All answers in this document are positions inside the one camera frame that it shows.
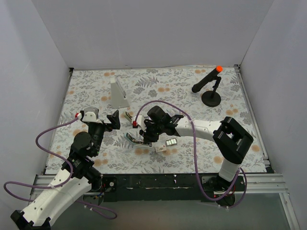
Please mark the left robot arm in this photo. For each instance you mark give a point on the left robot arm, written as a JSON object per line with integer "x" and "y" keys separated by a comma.
{"x": 76, "y": 177}

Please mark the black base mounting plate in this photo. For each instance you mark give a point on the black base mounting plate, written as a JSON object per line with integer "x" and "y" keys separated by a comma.
{"x": 156, "y": 187}

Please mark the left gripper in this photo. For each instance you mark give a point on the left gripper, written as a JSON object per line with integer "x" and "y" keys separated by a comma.
{"x": 107, "y": 125}

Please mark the staple strips tray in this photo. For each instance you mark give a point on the staple strips tray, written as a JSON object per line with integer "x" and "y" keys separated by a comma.
{"x": 171, "y": 142}

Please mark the black round microphone stand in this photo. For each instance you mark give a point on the black round microphone stand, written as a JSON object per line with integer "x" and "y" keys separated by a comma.
{"x": 212, "y": 98}

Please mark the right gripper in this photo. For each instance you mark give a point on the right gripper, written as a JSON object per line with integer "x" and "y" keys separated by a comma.
{"x": 148, "y": 137}

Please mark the white staple box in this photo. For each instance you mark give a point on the white staple box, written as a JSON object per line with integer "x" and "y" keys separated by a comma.
{"x": 160, "y": 148}

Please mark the grey metronome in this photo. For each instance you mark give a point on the grey metronome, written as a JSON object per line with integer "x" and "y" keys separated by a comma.
{"x": 119, "y": 98}

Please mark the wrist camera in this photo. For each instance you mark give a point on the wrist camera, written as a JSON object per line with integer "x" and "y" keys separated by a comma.
{"x": 85, "y": 115}
{"x": 138, "y": 122}

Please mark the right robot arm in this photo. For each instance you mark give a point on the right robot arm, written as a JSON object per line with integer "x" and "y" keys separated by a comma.
{"x": 231, "y": 138}

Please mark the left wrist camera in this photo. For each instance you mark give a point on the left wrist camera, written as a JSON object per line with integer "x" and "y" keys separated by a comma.
{"x": 85, "y": 115}

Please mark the black microphone orange tip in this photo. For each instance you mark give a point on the black microphone orange tip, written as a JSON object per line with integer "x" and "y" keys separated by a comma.
{"x": 212, "y": 76}

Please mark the floral patterned table mat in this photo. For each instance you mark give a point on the floral patterned table mat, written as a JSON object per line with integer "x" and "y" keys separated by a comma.
{"x": 171, "y": 90}

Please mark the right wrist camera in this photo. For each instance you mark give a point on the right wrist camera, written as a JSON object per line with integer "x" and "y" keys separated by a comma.
{"x": 138, "y": 122}

